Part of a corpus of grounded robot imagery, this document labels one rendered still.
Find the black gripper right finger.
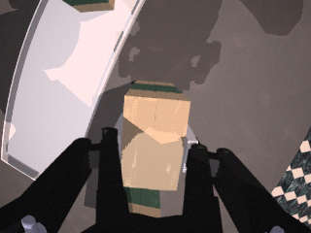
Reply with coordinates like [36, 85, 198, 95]
[181, 124, 311, 233]

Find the tan and dark green box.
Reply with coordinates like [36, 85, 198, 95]
[121, 81, 190, 190]
[124, 186, 161, 217]
[62, 0, 115, 13]

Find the white shallow tray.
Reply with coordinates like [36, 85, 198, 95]
[1, 0, 146, 181]

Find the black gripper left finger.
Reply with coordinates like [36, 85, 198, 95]
[0, 113, 134, 233]

